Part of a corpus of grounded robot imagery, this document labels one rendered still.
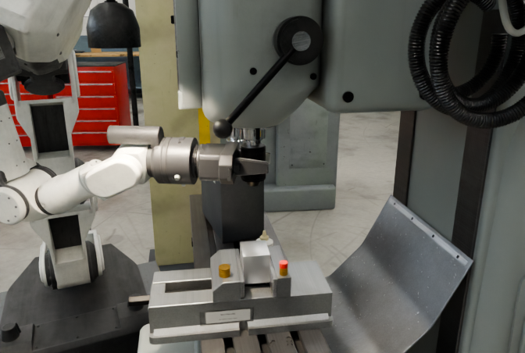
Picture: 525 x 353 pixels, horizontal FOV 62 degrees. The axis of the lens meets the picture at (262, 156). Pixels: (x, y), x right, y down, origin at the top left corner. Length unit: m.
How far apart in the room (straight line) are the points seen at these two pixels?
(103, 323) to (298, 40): 1.13
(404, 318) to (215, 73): 0.59
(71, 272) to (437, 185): 1.17
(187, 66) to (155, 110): 1.79
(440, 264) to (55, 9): 0.91
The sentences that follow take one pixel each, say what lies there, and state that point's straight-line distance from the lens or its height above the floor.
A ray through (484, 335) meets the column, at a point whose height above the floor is 0.94.
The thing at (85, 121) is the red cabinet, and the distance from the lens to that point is 5.48.
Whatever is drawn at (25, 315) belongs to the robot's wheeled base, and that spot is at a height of 0.57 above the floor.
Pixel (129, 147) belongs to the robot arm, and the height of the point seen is 1.26.
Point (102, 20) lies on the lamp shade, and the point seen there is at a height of 1.48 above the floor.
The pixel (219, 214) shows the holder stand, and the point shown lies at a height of 1.00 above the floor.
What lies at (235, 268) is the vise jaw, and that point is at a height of 1.03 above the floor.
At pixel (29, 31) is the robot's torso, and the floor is 1.46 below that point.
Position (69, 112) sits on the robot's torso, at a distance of 1.35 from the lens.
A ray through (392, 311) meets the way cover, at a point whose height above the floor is 0.92.
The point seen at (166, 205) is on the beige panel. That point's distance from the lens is 2.70.
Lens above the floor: 1.48
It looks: 17 degrees down
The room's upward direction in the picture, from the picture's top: straight up
